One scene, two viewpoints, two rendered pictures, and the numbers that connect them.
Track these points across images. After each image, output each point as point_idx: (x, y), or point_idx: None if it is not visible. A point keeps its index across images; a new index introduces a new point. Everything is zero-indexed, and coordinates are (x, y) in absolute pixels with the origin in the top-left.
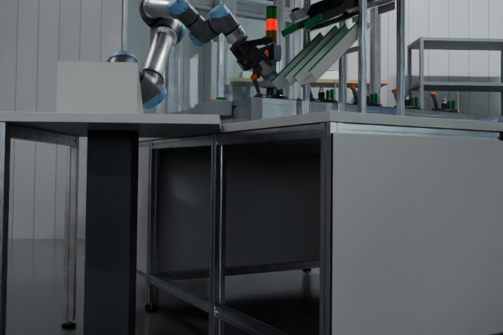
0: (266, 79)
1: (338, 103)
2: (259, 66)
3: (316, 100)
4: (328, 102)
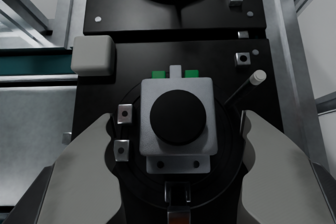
0: (205, 172)
1: None
2: (124, 208)
3: (238, 2)
4: None
